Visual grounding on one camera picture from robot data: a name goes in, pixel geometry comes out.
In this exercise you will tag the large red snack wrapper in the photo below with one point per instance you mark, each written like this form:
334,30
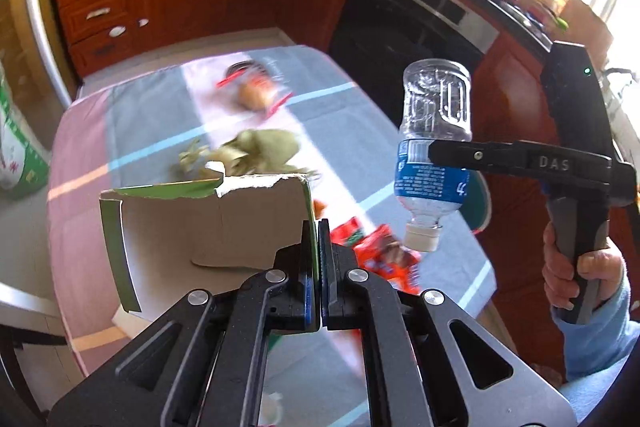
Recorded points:
387,257

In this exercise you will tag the green and white bag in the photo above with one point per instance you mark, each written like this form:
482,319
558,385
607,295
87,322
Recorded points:
17,147

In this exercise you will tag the crumpled green paper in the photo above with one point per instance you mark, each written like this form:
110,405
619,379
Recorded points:
260,149

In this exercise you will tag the small red snack wrapper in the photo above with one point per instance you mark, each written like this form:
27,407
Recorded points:
347,232

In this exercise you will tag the torn cardboard box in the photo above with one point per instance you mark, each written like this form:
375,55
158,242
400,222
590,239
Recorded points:
200,222

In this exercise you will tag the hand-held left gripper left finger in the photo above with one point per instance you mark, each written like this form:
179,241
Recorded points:
312,272

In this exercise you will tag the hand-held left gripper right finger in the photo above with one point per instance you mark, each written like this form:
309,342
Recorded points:
326,272

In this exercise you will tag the clear plastic water bottle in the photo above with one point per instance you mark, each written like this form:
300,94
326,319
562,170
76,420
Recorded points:
435,107

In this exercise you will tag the person's right hand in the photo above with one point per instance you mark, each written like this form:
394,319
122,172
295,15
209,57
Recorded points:
600,272

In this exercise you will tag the black built-in oven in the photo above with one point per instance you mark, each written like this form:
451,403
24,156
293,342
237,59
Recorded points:
400,17

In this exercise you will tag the clear zip bag with food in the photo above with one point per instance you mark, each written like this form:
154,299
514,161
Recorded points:
257,94

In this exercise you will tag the grey striped tablecloth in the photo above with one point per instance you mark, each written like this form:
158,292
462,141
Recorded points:
150,117

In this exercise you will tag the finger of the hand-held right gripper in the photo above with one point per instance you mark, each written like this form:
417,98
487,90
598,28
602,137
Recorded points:
480,157

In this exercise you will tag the person's right forearm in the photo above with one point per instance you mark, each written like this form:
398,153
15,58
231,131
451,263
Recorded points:
595,342

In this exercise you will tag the brown cardboard box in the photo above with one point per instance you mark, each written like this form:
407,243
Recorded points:
585,22

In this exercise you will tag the round teal trash bin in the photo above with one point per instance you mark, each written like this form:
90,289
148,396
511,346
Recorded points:
481,202

